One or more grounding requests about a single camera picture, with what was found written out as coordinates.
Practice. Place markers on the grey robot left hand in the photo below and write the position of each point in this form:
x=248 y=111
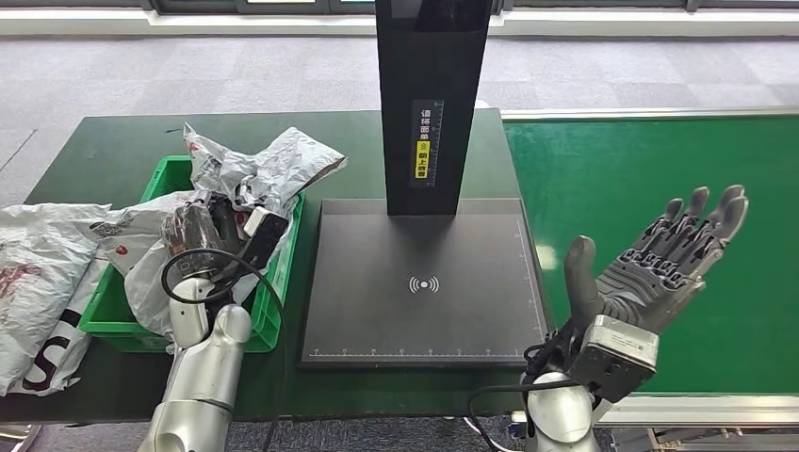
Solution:
x=190 y=231

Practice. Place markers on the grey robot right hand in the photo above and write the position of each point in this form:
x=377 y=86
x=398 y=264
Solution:
x=649 y=281

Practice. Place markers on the grey parcel bag red print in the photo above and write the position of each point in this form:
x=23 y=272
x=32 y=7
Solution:
x=146 y=293

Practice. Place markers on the grey parcel bag black print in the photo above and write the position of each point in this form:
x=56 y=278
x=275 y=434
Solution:
x=268 y=165

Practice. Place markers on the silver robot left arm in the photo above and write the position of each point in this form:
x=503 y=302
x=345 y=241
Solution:
x=200 y=380

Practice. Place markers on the green conveyor belt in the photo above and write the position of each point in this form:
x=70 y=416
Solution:
x=624 y=174

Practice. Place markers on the large grey parcel bag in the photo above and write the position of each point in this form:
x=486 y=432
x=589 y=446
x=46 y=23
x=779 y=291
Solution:
x=37 y=268

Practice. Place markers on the black inbound scanner machine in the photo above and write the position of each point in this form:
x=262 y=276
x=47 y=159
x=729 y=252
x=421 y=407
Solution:
x=374 y=299

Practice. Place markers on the green plastic crate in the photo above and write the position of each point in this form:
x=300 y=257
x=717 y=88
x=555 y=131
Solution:
x=274 y=293

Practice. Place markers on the white window sill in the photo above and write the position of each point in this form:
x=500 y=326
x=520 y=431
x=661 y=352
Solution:
x=187 y=24

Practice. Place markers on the black yellow label sticker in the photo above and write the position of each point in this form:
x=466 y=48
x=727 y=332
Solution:
x=424 y=156

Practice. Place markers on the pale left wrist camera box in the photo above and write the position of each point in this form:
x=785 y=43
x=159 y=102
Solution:
x=265 y=234

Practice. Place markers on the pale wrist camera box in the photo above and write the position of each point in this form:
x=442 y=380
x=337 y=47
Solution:
x=615 y=359
x=265 y=234

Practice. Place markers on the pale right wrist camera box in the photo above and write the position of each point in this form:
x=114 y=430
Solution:
x=615 y=359

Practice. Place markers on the aluminium conveyor frame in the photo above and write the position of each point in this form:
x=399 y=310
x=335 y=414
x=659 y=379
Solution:
x=718 y=408

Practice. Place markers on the dark window frame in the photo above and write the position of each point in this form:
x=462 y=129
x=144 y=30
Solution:
x=281 y=5

